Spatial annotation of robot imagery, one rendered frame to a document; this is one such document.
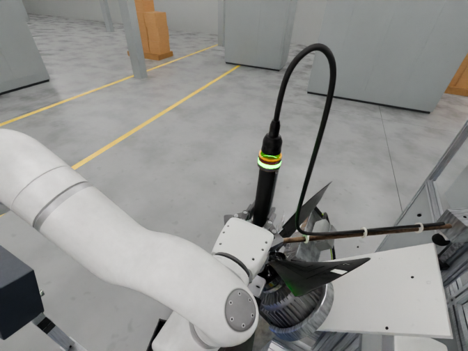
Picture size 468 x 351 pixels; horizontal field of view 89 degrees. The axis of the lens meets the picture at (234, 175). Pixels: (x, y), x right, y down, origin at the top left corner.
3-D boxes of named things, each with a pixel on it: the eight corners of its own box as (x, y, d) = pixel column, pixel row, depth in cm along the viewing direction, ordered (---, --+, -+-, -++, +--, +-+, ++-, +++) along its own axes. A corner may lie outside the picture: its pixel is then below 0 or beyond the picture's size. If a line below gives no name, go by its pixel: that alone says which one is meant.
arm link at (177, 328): (216, 260, 37) (193, 272, 44) (159, 349, 28) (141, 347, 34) (255, 294, 38) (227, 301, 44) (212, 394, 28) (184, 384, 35)
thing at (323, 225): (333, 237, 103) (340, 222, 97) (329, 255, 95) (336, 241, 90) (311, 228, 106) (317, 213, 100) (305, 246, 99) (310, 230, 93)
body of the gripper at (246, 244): (203, 271, 47) (230, 230, 55) (251, 296, 43) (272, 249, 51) (202, 248, 42) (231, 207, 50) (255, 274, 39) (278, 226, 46)
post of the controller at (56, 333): (75, 342, 87) (51, 321, 75) (67, 352, 85) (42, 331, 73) (69, 338, 88) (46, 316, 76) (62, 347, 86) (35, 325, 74)
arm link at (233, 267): (200, 282, 45) (208, 269, 47) (242, 305, 42) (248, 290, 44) (197, 258, 40) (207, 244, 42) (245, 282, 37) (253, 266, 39)
